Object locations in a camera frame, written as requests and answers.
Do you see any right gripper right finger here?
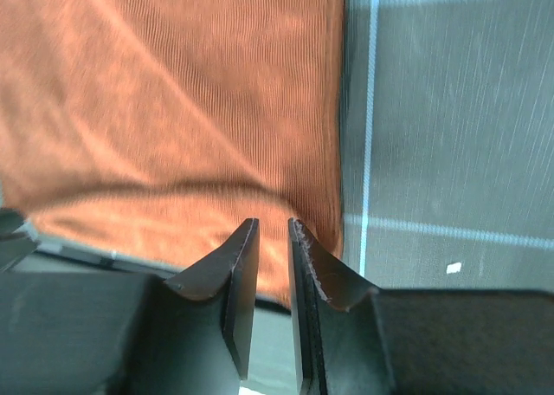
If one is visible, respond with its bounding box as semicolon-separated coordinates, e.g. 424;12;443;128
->
288;218;553;394

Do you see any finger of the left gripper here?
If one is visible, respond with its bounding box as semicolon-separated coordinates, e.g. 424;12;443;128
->
1;208;38;272

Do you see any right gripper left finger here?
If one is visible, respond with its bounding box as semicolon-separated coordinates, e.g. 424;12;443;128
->
1;218;259;394

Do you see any brown towel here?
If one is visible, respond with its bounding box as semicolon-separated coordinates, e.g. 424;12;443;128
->
1;0;345;305

